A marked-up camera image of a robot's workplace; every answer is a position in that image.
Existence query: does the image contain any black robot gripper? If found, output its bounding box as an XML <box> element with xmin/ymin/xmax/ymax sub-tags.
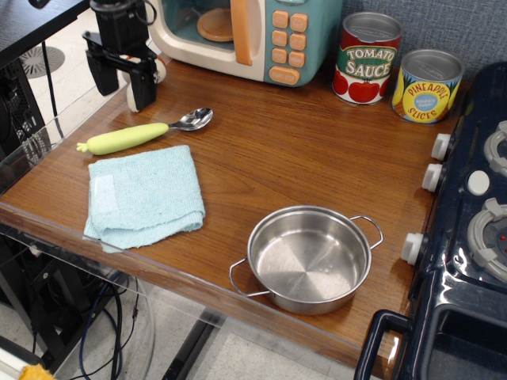
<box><xmin>83</xmin><ymin>1</ymin><xmax>157</xmax><ymax>111</ymax></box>

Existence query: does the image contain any white toy mushroom brown cap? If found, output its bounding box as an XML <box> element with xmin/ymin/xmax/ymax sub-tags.
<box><xmin>121</xmin><ymin>57</ymin><xmax>166</xmax><ymax>113</ymax></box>

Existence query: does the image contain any black desk at left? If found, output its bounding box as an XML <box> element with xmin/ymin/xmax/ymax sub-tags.
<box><xmin>1</xmin><ymin>0</ymin><xmax>90</xmax><ymax>67</ymax></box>

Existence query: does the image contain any black computer case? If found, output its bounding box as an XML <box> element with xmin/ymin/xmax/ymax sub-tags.
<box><xmin>1</xmin><ymin>59</ymin><xmax>50</xmax><ymax>164</ymax></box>

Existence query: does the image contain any light blue folded cloth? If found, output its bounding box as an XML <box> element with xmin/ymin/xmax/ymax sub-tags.
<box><xmin>84</xmin><ymin>145</ymin><xmax>205</xmax><ymax>253</ymax></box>

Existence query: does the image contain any teal cream toy microwave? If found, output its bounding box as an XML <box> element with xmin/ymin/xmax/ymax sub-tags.
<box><xmin>150</xmin><ymin>0</ymin><xmax>342</xmax><ymax>87</ymax></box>

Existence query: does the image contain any tomato sauce toy can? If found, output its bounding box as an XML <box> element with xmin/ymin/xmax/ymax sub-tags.
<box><xmin>332</xmin><ymin>12</ymin><xmax>402</xmax><ymax>105</ymax></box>

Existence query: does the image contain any stainless steel pot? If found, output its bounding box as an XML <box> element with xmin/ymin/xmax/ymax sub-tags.
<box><xmin>241</xmin><ymin>205</ymin><xmax>384</xmax><ymax>315</ymax></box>

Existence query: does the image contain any pineapple slices toy can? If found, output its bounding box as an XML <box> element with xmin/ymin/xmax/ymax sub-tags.
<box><xmin>391</xmin><ymin>49</ymin><xmax>465</xmax><ymax>124</ymax></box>

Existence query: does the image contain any yellow fuzzy object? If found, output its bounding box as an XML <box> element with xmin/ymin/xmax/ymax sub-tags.
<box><xmin>17</xmin><ymin>364</ymin><xmax>55</xmax><ymax>380</ymax></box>

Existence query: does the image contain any white stove knob middle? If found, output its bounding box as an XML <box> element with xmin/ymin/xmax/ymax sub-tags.
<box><xmin>422</xmin><ymin>164</ymin><xmax>443</xmax><ymax>192</ymax></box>

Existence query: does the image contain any white stove knob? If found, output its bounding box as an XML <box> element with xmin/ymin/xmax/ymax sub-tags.
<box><xmin>422</xmin><ymin>164</ymin><xmax>443</xmax><ymax>192</ymax></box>
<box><xmin>431</xmin><ymin>133</ymin><xmax>452</xmax><ymax>162</ymax></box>
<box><xmin>401</xmin><ymin>233</ymin><xmax>424</xmax><ymax>265</ymax></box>

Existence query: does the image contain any white stove knob upper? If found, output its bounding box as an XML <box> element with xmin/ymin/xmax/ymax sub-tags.
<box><xmin>431</xmin><ymin>133</ymin><xmax>452</xmax><ymax>162</ymax></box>

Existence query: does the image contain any white stove knob lower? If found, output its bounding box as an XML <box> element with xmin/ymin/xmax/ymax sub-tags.
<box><xmin>401</xmin><ymin>233</ymin><xmax>424</xmax><ymax>265</ymax></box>

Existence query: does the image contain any dark blue toy stove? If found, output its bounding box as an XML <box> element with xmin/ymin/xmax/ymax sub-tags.
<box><xmin>355</xmin><ymin>63</ymin><xmax>506</xmax><ymax>379</ymax></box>

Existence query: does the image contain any spoon with green handle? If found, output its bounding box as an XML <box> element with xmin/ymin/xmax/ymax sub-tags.
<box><xmin>76</xmin><ymin>108</ymin><xmax>214</xmax><ymax>155</ymax></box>

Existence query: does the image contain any blue cable under table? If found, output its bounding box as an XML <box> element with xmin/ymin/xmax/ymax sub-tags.
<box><xmin>78</xmin><ymin>281</ymin><xmax>124</xmax><ymax>380</ymax></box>

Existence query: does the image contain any black cable under table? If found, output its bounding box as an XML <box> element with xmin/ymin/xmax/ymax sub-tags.
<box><xmin>67</xmin><ymin>276</ymin><xmax>140</xmax><ymax>380</ymax></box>

